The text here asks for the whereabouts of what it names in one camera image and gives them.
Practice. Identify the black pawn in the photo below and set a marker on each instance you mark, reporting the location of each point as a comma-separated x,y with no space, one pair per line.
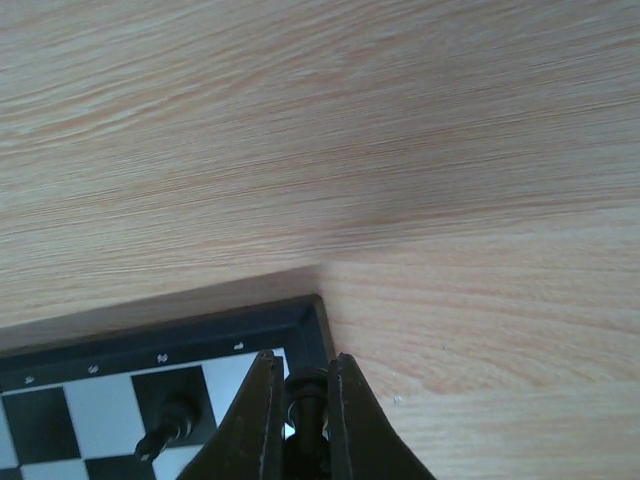
178,416

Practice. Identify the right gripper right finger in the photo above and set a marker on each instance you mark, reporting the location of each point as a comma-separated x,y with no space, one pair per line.
363,444

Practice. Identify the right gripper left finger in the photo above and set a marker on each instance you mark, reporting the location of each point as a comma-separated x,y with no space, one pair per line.
249,443

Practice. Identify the black and grey chessboard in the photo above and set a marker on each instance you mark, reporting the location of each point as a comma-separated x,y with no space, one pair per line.
78,410

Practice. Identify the black rook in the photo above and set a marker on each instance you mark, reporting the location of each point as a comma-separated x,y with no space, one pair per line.
306,451

